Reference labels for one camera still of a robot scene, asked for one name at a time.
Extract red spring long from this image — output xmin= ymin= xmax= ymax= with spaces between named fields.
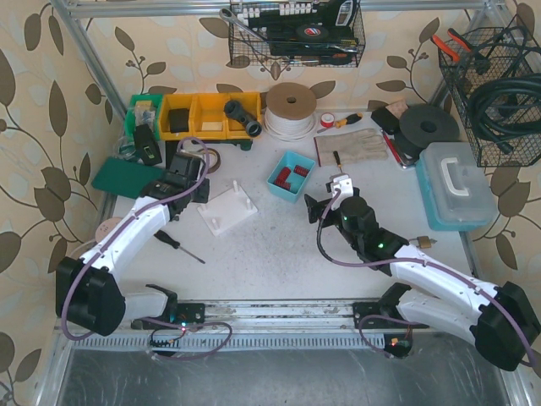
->
xmin=274 ymin=167 xmax=291 ymax=182
xmin=274 ymin=179 xmax=292 ymax=191

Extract brown tape roll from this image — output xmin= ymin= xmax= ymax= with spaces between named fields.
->
xmin=194 ymin=148 xmax=221 ymax=173

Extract red spring short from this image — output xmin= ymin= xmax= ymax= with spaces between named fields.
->
xmin=294 ymin=165 xmax=309 ymax=178

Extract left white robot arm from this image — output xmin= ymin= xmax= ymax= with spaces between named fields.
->
xmin=56 ymin=149 xmax=210 ymax=341

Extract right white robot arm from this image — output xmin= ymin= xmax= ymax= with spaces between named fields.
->
xmin=304 ymin=174 xmax=540 ymax=371

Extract black aluminium extrusion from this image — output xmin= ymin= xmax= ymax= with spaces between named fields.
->
xmin=165 ymin=140 xmax=183 ymax=172

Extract teal plastic bin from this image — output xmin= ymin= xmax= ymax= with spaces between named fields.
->
xmin=266 ymin=151 xmax=316 ymax=203

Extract black yellow screwdriver thin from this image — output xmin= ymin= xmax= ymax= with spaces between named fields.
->
xmin=333 ymin=151 xmax=344 ymax=175

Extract black orange screwdriver left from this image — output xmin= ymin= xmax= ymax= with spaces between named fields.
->
xmin=154 ymin=230 xmax=205 ymax=264

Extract black foam block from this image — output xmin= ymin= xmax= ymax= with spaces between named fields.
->
xmin=168 ymin=108 xmax=189 ymax=133

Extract green case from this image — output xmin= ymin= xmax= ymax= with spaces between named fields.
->
xmin=91 ymin=157 xmax=165 ymax=199

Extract yellow triple bin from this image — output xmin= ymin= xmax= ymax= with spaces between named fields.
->
xmin=157 ymin=92 xmax=262 ymax=141

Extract beige work glove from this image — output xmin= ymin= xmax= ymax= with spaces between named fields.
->
xmin=314 ymin=129 xmax=388 ymax=167

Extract red utility knife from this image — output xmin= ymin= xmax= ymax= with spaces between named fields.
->
xmin=380 ymin=129 xmax=416 ymax=170

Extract brass padlock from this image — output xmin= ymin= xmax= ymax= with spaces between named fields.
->
xmin=416 ymin=235 xmax=437 ymax=250

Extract green bin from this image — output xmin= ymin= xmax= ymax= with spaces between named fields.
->
xmin=124 ymin=95 xmax=163 ymax=140

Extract grey pipe fitting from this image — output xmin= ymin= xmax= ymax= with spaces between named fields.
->
xmin=224 ymin=100 xmax=262 ymax=138

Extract red white tape roll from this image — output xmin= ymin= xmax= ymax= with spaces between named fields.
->
xmin=320 ymin=112 xmax=335 ymax=128

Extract pink round power strip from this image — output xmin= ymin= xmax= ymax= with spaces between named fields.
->
xmin=95 ymin=217 xmax=123 ymax=243

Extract black sander block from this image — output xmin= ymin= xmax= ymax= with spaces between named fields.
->
xmin=371 ymin=107 xmax=400 ymax=135

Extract clear teal toolbox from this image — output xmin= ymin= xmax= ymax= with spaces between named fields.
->
xmin=415 ymin=142 xmax=498 ymax=232

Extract black disc spool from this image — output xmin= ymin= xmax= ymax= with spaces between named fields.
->
xmin=394 ymin=104 xmax=460 ymax=159

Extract black electrical tape roll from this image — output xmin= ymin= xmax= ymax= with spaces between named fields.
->
xmin=295 ymin=24 xmax=329 ymax=42

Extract white peg base plate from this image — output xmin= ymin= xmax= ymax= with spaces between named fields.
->
xmin=197 ymin=180 xmax=259 ymax=237

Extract white cable spool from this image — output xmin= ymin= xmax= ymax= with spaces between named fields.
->
xmin=264 ymin=82 xmax=317 ymax=142

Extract black coiled hose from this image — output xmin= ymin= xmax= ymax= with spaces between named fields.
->
xmin=468 ymin=25 xmax=541 ymax=145

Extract wire basket top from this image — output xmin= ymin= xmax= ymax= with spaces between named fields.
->
xmin=219 ymin=1 xmax=365 ymax=71

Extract wire basket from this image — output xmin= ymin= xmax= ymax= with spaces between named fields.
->
xmin=219 ymin=1 xmax=365 ymax=71
xmin=437 ymin=25 xmax=540 ymax=167

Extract wire basket right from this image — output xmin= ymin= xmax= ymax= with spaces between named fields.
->
xmin=437 ymin=25 xmax=540 ymax=167

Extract orange handled pliers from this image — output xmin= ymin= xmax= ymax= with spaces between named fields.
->
xmin=430 ymin=28 xmax=473 ymax=63

